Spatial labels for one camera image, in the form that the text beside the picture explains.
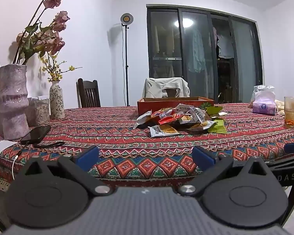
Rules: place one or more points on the patterned red tablecloth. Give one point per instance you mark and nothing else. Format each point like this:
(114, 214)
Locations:
(137, 149)

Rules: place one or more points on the chair with beige jacket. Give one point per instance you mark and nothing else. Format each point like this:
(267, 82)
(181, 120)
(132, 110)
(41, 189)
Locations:
(153, 88)

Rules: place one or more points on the small floral vase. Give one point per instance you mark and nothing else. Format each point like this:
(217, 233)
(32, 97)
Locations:
(56, 100)

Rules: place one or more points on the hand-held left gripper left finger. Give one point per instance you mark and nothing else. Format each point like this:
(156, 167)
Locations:
(87, 157)

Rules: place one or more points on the studio light on stand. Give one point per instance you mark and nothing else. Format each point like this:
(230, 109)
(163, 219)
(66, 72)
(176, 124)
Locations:
(126, 53)

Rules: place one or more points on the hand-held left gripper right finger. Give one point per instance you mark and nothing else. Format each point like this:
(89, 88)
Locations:
(202, 157)

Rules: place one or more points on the hanging white garment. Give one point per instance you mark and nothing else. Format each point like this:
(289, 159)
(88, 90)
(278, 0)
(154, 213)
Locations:
(225, 46)

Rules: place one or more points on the sliding glass door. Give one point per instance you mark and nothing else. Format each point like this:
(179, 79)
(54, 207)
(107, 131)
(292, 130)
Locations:
(166, 41)

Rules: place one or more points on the hanging pale blue shirt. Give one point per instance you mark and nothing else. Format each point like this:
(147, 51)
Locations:
(197, 51)

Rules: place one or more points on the pale green snack bar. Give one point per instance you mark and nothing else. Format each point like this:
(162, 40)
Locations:
(214, 110)

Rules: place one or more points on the jacket-draped wooden chair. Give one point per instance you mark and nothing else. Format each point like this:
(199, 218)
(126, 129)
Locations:
(171, 93)

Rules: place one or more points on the black smartphone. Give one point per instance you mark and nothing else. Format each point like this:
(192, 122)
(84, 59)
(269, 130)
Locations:
(36, 134)

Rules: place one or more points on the purple tissue pack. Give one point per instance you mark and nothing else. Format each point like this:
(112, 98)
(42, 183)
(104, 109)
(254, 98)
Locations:
(264, 107)

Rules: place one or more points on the glass storage jar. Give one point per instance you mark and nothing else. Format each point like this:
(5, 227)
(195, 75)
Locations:
(40, 112)

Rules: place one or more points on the yellow flower sprigs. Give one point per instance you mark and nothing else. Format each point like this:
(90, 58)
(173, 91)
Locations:
(54, 69)

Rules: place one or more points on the large pink ceramic vase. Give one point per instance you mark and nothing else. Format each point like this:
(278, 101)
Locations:
(12, 98)

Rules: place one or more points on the pile of snack packets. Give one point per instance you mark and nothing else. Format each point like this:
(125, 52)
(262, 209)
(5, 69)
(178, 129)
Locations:
(166, 121)

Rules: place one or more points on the orange cardboard box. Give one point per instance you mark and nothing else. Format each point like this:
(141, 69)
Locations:
(147, 106)

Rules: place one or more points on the clear plastic bag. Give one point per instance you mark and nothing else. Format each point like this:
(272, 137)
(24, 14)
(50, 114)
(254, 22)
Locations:
(262, 91)

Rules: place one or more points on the dark wooden chair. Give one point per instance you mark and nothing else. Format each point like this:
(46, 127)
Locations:
(88, 95)

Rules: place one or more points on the glass cup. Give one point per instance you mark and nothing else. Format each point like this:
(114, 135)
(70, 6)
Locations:
(292, 112)

